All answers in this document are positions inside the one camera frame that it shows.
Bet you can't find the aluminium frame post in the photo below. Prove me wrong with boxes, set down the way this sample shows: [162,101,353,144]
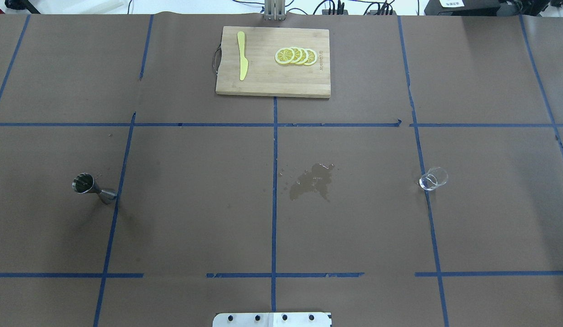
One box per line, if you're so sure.
[263,0,287,21]

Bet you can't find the bamboo cutting board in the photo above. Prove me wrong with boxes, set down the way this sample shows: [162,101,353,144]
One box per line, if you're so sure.
[215,25,331,99]

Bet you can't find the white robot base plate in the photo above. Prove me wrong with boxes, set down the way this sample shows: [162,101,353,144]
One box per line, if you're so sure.
[212,312,333,327]

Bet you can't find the steel jigger measuring cup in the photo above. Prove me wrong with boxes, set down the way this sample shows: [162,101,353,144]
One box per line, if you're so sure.
[72,173,118,204]

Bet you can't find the clear glass shaker cup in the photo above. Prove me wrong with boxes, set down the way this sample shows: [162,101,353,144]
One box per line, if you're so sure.
[418,167,449,191]

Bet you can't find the yellow plastic knife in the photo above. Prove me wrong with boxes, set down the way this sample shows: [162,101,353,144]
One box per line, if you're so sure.
[236,31,249,81]

